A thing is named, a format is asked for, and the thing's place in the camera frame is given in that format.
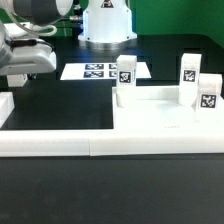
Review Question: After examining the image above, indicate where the white sheet with markers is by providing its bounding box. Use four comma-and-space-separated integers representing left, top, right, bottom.
60, 62, 152, 81

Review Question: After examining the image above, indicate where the white square tabletop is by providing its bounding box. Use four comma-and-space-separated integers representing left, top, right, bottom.
112, 86, 224, 130

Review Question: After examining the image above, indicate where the white left fence block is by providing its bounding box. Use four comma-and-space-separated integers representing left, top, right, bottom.
0, 92, 14, 128

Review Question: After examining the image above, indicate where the white front fence bar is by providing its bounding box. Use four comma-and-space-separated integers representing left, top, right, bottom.
0, 127, 224, 157

